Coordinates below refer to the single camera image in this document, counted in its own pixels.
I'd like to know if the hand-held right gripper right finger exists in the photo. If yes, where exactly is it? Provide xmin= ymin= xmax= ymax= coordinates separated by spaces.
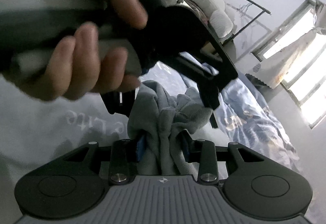
xmin=179 ymin=130 xmax=263 ymax=185

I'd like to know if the blue printed quilt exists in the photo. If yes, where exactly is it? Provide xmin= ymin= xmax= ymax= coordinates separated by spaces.
xmin=143 ymin=56 xmax=300 ymax=171

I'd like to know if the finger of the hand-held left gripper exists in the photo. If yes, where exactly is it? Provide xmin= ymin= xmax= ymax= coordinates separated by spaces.
xmin=176 ymin=38 xmax=239 ymax=129

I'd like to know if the light blue twill garment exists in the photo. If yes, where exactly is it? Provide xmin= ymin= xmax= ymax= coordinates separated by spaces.
xmin=127 ymin=80 xmax=219 ymax=176

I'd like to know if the window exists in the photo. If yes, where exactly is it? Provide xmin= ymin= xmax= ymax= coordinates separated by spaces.
xmin=252 ymin=0 xmax=326 ymax=130

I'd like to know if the teal wire hanger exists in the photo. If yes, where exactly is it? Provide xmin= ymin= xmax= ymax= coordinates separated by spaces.
xmin=238 ymin=2 xmax=253 ymax=15

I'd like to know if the white patterned curtain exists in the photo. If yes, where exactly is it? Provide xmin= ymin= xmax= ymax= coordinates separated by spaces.
xmin=246 ymin=27 xmax=326 ymax=89

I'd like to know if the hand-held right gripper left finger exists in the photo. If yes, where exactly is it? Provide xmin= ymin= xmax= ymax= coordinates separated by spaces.
xmin=64 ymin=134 xmax=147 ymax=185

